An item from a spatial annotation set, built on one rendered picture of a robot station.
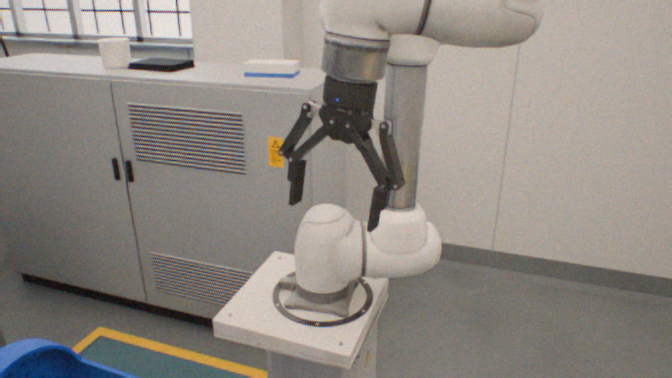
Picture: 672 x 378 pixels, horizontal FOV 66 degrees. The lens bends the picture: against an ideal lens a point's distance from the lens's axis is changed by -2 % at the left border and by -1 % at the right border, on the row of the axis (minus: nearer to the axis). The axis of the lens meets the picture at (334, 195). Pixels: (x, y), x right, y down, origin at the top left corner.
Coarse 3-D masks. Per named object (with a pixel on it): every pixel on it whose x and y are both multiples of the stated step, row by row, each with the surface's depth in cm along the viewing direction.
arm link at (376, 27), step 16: (336, 0) 65; (352, 0) 64; (368, 0) 64; (384, 0) 64; (400, 0) 64; (416, 0) 64; (336, 16) 66; (352, 16) 65; (368, 16) 65; (384, 16) 65; (400, 16) 65; (416, 16) 66; (336, 32) 67; (352, 32) 66; (368, 32) 66; (384, 32) 67; (400, 32) 68; (416, 32) 69
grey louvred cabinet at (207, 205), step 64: (0, 64) 293; (64, 64) 292; (0, 128) 298; (64, 128) 281; (128, 128) 266; (192, 128) 252; (256, 128) 240; (0, 192) 319; (64, 192) 299; (128, 192) 283; (192, 192) 267; (256, 192) 254; (320, 192) 256; (64, 256) 321; (128, 256) 301; (192, 256) 284; (256, 256) 268; (192, 320) 308
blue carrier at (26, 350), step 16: (0, 352) 100; (16, 352) 101; (32, 352) 102; (48, 352) 112; (64, 352) 113; (0, 368) 97; (16, 368) 105; (32, 368) 109; (48, 368) 113; (64, 368) 117; (80, 368) 115; (96, 368) 112; (112, 368) 111
